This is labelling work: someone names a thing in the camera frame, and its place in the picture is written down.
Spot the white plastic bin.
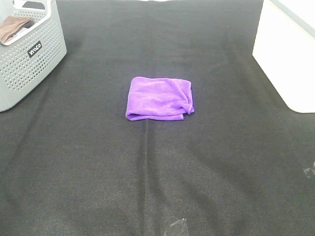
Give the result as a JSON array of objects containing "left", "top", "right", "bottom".
[{"left": 252, "top": 0, "right": 315, "bottom": 113}]

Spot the grey perforated plastic basket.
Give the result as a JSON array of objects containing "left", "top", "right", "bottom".
[{"left": 0, "top": 0, "right": 67, "bottom": 112}]

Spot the black table cloth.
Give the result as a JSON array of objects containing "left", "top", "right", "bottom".
[{"left": 0, "top": 0, "right": 315, "bottom": 236}]

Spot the brown cloth in basket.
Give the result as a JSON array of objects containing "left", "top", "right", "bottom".
[{"left": 0, "top": 16, "right": 32, "bottom": 43}]

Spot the clear tape piece bottom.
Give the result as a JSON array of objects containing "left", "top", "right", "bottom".
[{"left": 169, "top": 218, "right": 188, "bottom": 236}]

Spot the clear tape piece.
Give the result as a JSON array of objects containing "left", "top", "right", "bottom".
[
  {"left": 169, "top": 218, "right": 188, "bottom": 236},
  {"left": 303, "top": 162, "right": 315, "bottom": 178}
]

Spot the purple microfiber towel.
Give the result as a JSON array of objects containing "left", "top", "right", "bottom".
[{"left": 126, "top": 77, "right": 194, "bottom": 121}]

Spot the clear tape piece right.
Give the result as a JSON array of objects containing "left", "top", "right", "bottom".
[{"left": 303, "top": 162, "right": 315, "bottom": 178}]

